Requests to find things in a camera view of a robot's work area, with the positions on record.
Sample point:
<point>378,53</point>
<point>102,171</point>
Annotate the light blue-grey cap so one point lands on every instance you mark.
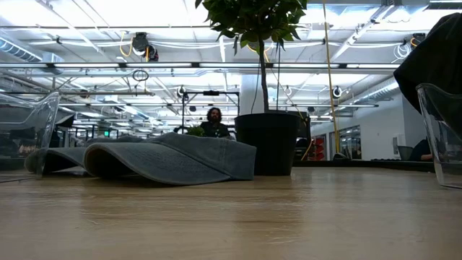
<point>162,162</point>
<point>61,157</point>

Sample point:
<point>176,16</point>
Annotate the dark charcoal cap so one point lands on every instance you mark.
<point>436,54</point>

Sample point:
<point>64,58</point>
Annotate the person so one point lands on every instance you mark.
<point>420,150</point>
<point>214,130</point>

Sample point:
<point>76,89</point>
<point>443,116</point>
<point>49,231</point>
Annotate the small green plant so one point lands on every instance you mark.
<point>196,130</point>

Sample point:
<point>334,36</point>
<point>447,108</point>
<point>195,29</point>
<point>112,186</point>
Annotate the small tree in black pot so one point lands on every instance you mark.
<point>269,144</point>

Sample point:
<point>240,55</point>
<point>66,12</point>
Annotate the black rig stand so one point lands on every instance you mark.
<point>211,93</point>

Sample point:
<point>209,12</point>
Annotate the long ceiling light strip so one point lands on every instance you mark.
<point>231,65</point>

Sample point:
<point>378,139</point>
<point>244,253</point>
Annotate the red cabinet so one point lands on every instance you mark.
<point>319,148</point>

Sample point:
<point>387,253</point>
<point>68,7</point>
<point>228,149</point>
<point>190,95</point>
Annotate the grey waste bin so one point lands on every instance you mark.
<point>405,153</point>

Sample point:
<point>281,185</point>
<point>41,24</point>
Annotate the clear plastic bin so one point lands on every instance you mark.
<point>433,144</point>
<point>21,115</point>

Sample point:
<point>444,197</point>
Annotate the black metal table frame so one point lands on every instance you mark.
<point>361,165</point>

